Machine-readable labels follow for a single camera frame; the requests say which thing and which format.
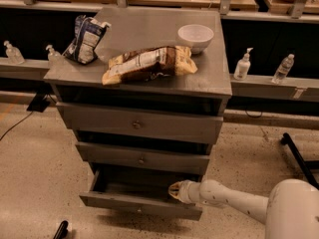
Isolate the grey top drawer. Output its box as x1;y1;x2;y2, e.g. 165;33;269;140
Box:
57;103;223;143

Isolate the clear pump bottle far left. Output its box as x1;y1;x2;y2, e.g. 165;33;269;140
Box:
4;41;25;65

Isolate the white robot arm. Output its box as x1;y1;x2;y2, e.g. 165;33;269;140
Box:
168;179;319;239

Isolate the grey bottom drawer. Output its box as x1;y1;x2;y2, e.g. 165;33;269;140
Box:
80;164;202;220

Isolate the black floor cable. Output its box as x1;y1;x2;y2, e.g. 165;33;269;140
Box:
0;112;34;141

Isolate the grey drawer cabinet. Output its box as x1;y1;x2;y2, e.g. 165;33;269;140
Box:
43;6;233;184

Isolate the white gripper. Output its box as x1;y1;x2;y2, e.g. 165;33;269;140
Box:
168;180;200;204

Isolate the clear water bottle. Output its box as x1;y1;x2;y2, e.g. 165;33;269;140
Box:
271;54;294;84

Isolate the black floor box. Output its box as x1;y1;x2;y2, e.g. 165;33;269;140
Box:
27;94;50;113

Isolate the grey shelf rail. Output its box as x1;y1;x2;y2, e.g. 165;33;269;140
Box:
0;57;319;103

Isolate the grey drawer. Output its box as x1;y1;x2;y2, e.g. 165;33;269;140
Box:
76;141;209;175
80;164;202;220
57;103;223;143

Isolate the clear pump bottle near cabinet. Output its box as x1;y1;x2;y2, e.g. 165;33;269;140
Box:
46;45;61;64

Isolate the black stand leg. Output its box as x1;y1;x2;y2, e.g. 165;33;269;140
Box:
280;132;319;189

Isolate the white bowl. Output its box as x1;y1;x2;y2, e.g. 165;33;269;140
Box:
177;24;214;54

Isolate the grey middle drawer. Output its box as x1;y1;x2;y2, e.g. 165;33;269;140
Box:
76;141;209;175

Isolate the blue white snack bag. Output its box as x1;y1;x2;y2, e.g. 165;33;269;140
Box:
63;15;112;65

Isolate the yellow brown chip bag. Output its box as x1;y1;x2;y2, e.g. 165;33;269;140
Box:
102;46;197;85

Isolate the black object bottom edge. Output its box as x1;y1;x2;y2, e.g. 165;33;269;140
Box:
53;220;69;239

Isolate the white pump bottle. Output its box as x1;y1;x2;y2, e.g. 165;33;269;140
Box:
233;48;252;81

